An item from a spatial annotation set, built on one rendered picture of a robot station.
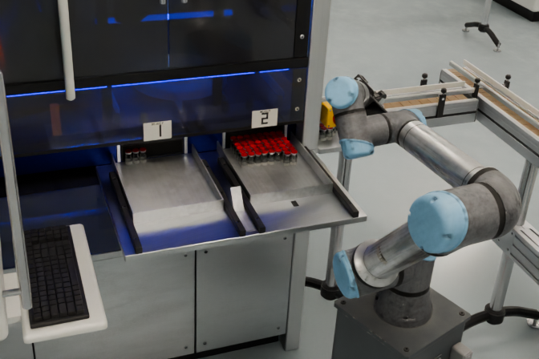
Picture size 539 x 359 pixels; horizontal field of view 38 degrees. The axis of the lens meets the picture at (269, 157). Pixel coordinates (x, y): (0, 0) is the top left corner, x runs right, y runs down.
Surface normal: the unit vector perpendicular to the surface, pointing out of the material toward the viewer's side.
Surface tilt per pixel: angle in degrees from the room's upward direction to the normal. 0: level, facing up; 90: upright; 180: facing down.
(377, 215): 0
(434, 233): 85
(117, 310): 90
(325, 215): 0
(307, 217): 0
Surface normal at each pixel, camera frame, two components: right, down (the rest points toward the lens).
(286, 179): 0.05, -0.87
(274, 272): 0.34, 0.47
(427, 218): -0.86, 0.12
